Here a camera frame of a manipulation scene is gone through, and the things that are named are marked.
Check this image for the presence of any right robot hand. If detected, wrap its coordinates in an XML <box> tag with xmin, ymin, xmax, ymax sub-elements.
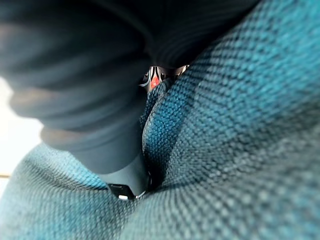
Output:
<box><xmin>0</xmin><ymin>0</ymin><xmax>261</xmax><ymax>201</ymax></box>

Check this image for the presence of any teal woven cushion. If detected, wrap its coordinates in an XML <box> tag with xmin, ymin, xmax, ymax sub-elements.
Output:
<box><xmin>0</xmin><ymin>0</ymin><xmax>320</xmax><ymax>240</ymax></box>

